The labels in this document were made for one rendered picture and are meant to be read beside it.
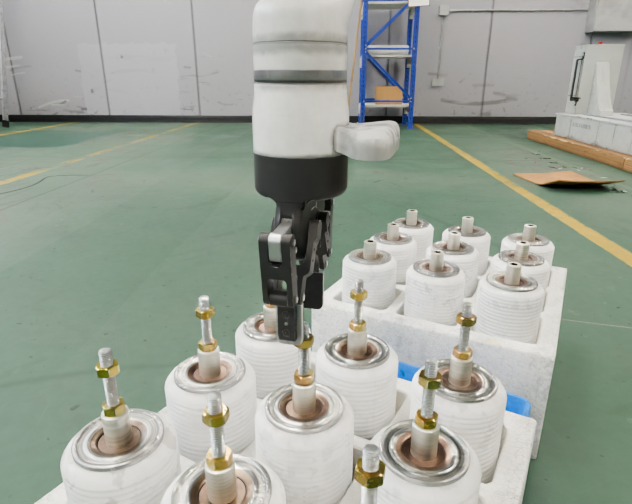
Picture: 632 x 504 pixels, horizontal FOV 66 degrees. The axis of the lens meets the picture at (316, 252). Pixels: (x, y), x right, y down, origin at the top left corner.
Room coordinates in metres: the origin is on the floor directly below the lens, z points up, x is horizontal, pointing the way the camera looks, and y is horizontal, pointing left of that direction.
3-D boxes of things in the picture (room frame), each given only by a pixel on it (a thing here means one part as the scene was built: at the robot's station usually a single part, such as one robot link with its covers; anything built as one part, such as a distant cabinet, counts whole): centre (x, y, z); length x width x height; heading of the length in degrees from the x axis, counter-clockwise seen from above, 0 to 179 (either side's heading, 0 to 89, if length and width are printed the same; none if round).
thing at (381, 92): (6.08, -0.86, 0.36); 0.31 x 0.25 x 0.20; 87
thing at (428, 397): (0.33, -0.09, 0.30); 0.01 x 0.01 x 0.08
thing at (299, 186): (0.39, 0.01, 0.45); 0.08 x 0.08 x 0.09
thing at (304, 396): (0.39, 0.01, 0.26); 0.02 x 0.02 x 0.03
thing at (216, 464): (0.29, 0.07, 0.29); 0.02 x 0.02 x 0.01; 80
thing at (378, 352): (0.49, -0.05, 0.25); 0.08 x 0.08 x 0.01
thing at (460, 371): (0.43, -0.15, 0.26); 0.02 x 0.02 x 0.03
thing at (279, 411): (0.39, 0.01, 0.25); 0.08 x 0.08 x 0.01
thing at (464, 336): (0.43, -0.15, 0.30); 0.01 x 0.01 x 0.08
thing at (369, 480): (0.23, -0.03, 0.33); 0.02 x 0.02 x 0.01; 42
